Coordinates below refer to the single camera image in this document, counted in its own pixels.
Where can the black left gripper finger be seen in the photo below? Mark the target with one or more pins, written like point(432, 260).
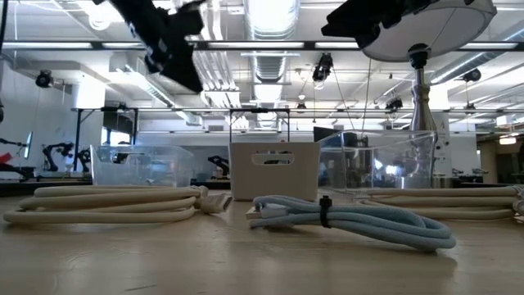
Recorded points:
point(184, 69)

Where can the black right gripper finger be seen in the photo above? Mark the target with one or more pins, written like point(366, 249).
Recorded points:
point(360, 22)

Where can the black background robot arm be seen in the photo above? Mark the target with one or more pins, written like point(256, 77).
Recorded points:
point(55, 151)
point(219, 164)

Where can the black ceiling spotlight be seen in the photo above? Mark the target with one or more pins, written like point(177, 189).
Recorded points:
point(394, 103)
point(44, 78)
point(323, 67)
point(472, 75)

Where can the black overhead beam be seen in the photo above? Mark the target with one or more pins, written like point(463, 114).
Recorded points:
point(245, 45)

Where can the silver lamp stand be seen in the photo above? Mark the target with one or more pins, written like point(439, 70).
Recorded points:
point(421, 102)

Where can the small clear plastic bin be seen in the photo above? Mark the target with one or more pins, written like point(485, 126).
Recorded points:
point(143, 168)

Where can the black background monitor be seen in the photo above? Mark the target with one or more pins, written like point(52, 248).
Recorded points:
point(325, 134)

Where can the white plastic bin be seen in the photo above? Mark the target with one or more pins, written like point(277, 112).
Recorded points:
point(274, 180)

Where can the large clear plastic bin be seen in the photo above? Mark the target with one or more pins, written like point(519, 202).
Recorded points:
point(380, 164)

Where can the tilted background screen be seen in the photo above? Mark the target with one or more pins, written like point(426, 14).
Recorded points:
point(28, 144)

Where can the red background object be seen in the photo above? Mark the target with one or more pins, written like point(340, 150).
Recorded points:
point(5, 157)

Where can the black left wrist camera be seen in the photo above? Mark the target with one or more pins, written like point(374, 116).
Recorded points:
point(190, 18)

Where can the black background workbench frame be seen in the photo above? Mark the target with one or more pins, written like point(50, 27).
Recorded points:
point(163, 110)

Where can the silver ceiling duct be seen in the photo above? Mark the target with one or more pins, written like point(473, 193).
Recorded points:
point(270, 69)

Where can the glowing wall light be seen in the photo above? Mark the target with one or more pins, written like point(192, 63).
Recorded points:
point(507, 140)

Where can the black table frame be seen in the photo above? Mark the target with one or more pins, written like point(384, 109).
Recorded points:
point(41, 187)

